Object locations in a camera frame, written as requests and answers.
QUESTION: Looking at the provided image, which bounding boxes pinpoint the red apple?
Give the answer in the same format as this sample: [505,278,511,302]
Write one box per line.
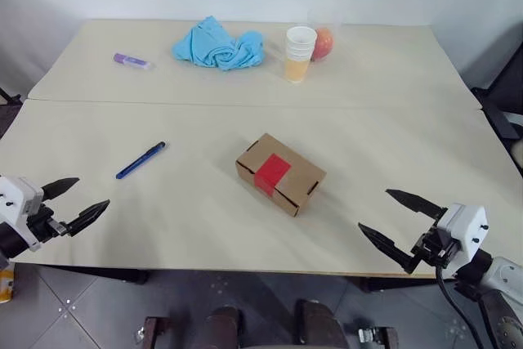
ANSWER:
[312,27,334,62]

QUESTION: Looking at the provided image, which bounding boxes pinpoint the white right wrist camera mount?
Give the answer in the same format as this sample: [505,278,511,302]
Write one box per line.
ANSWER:
[436,203,490,279]

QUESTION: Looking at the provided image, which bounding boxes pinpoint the brown cardboard box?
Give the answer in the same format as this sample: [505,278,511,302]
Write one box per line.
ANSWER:
[235,132,328,217]

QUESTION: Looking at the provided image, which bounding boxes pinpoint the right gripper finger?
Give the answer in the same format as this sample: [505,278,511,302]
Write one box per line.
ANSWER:
[385,189,449,224]
[358,222,422,275]

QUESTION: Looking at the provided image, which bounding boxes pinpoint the black metal frame piece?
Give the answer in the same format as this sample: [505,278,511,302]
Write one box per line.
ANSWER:
[0,87,22,107]

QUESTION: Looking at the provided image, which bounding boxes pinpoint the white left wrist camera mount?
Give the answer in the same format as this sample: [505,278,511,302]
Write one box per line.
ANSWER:
[0,176,45,253]

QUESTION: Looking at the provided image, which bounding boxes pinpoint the clear plastic cup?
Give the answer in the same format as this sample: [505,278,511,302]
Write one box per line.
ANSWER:
[306,7,344,36]

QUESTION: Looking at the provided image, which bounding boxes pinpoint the crumpled light blue cloth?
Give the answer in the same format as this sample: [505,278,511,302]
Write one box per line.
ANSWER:
[170,16,266,72]

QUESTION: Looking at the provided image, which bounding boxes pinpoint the dark rounded block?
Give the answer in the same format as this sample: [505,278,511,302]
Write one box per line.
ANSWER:
[205,306,243,349]
[295,298,349,349]

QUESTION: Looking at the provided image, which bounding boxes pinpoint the yellow and white can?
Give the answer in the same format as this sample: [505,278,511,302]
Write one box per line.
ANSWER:
[0,269,16,304]

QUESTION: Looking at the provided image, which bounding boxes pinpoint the purple and white glue stick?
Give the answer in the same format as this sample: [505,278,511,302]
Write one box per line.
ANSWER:
[112,52,156,71]

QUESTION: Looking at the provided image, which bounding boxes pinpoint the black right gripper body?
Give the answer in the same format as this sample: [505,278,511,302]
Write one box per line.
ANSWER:
[410,223,462,273]

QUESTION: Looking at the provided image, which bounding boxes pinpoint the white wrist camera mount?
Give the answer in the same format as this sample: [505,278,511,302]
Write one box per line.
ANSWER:
[0,176,45,253]
[436,203,490,279]

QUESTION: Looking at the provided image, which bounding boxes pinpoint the black table frame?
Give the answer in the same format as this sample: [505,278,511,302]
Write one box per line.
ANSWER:
[36,263,440,293]

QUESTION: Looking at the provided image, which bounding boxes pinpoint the dark brown base block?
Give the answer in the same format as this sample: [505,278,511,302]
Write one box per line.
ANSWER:
[144,315,173,349]

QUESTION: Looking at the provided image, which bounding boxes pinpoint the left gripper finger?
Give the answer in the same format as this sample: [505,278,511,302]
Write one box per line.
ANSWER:
[64,199,111,238]
[40,177,81,204]

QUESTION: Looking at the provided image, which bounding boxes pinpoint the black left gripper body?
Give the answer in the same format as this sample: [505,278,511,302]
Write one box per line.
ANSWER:
[26,200,69,244]

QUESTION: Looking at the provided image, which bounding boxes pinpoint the blue pen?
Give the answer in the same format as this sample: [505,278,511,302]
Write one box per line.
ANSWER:
[115,141,167,181]

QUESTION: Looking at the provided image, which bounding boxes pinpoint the red adhesive tape strip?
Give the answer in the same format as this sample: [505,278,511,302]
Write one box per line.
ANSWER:
[253,153,293,195]

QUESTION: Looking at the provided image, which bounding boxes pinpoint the black chair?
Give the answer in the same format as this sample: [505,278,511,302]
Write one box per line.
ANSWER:
[469,21,523,141]

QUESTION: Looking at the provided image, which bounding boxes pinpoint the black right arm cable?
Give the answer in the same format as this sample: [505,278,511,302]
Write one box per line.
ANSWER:
[434,262,491,349]

